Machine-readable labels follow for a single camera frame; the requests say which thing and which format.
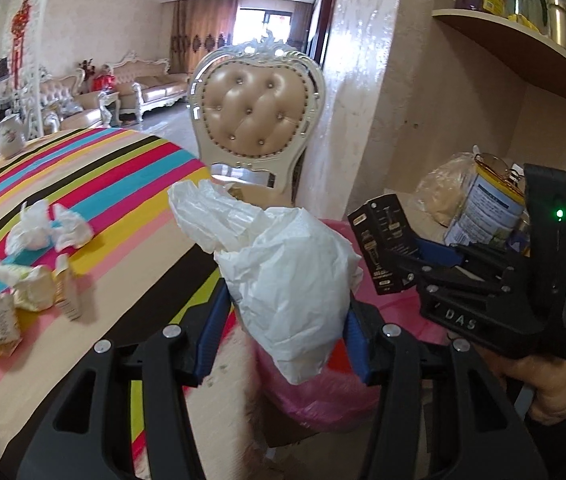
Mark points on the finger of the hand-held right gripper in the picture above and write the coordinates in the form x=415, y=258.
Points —
x=438, y=249
x=463, y=277

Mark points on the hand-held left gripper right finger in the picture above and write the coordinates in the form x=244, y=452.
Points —
x=359, y=347

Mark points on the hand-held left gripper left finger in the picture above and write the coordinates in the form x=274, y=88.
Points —
x=210, y=332

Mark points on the black printed packet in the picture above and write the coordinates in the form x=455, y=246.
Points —
x=380, y=240

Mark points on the pink trash bin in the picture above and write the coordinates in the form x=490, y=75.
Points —
x=308, y=405

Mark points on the white plastic bag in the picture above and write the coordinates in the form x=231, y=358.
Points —
x=288, y=280

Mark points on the small printed carton box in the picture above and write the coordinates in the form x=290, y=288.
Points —
x=68, y=290

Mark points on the white tissue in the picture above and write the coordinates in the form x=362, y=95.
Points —
x=70, y=227
x=28, y=227

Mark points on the pale yellow wrapper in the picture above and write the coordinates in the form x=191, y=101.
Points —
x=28, y=285

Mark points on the person's right hand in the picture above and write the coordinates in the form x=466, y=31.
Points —
x=555, y=392

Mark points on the bagged bread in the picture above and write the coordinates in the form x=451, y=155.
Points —
x=443, y=190

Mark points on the milk powder tin can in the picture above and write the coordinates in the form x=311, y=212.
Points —
x=488, y=210

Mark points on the eyeglasses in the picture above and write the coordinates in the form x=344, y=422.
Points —
x=500, y=165

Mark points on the striped tablecloth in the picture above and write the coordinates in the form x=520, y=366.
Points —
x=128, y=195

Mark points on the curved wooden shelf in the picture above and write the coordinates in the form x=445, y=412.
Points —
x=523, y=47

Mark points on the cream tufted dining chair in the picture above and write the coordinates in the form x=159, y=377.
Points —
x=255, y=105

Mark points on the long cream sofa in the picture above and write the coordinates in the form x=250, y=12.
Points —
x=158, y=87

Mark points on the golden metal canister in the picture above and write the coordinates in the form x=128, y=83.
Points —
x=559, y=22

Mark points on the red gift bag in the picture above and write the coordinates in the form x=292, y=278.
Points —
x=104, y=82

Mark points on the white floral teapot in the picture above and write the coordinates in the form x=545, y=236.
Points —
x=9, y=135

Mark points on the window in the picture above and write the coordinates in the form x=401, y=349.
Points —
x=265, y=25

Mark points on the cream armchair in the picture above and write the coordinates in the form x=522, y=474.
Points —
x=60, y=92

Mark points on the brown curtains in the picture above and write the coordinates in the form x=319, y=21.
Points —
x=203, y=30

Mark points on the red knot wall decoration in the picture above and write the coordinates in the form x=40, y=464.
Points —
x=23, y=25

